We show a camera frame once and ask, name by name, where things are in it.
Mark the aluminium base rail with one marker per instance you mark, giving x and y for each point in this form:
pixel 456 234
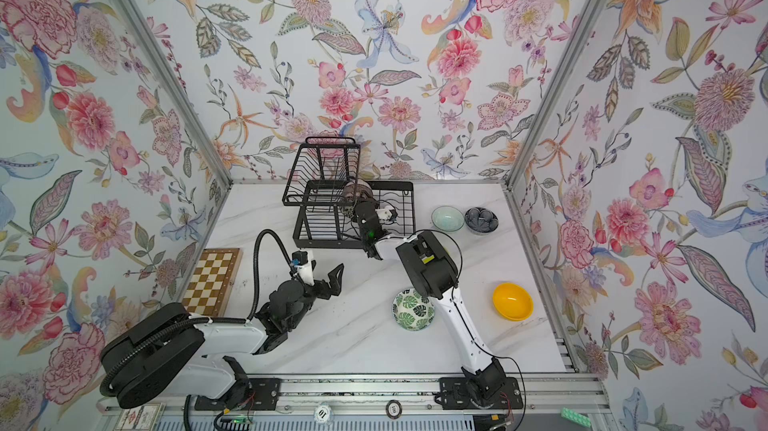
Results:
pixel 401 402

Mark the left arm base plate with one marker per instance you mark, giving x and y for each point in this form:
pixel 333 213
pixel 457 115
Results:
pixel 260 394

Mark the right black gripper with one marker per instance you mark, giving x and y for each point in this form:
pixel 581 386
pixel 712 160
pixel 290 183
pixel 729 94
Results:
pixel 363 205

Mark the yellow bowl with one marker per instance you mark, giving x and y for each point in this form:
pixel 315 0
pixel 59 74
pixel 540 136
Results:
pixel 512 302

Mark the dark blue grey bowl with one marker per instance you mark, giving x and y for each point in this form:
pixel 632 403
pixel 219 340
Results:
pixel 481 220

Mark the black white patterned bowl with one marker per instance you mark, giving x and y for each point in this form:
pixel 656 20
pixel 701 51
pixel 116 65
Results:
pixel 359 197

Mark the pale celadon bowl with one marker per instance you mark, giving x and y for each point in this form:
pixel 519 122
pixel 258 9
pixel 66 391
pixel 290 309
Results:
pixel 447 218

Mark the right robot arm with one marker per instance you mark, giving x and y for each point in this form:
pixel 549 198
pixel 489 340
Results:
pixel 435 276

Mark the green leaf pattern bowl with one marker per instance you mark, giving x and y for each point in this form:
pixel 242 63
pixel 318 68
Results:
pixel 411 311

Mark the pink striped bowl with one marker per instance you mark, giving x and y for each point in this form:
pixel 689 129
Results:
pixel 350 187

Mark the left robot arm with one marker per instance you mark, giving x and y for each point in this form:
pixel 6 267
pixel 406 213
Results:
pixel 178 353

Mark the green connector block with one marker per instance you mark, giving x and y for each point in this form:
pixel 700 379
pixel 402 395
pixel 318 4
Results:
pixel 576 418

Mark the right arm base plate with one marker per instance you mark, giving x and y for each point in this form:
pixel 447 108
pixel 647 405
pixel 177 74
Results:
pixel 457 393

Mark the black wire dish rack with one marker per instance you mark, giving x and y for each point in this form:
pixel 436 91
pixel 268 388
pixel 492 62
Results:
pixel 337 208

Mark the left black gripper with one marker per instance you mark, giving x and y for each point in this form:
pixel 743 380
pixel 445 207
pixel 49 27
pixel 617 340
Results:
pixel 335 288

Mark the wooden chessboard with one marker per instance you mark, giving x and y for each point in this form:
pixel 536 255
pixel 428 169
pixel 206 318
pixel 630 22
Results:
pixel 212 281

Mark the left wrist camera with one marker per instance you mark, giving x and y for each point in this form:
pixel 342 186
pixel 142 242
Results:
pixel 303 264

